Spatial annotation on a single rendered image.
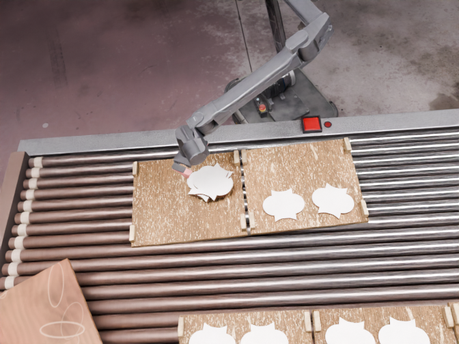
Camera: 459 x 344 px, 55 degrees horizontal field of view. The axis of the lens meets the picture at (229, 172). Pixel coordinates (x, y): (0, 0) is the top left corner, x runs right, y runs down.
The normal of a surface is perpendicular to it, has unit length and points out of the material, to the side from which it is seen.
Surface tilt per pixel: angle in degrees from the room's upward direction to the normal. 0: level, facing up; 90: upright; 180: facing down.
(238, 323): 0
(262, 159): 0
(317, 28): 22
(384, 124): 0
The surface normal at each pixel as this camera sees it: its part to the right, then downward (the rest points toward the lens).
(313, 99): -0.08, -0.52
